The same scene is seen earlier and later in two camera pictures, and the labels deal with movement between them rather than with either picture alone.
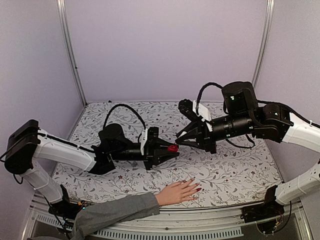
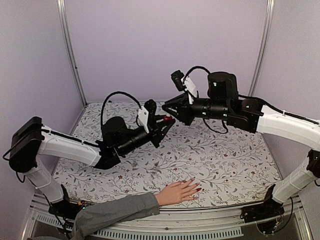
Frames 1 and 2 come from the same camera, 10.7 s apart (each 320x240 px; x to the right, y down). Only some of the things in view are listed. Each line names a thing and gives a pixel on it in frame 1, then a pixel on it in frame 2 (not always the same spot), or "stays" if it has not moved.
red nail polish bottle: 173,148 -> 165,118
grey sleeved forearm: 92,218 stays
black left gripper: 155,151 -> 155,128
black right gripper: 204,141 -> 183,115
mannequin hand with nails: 177,192 stays
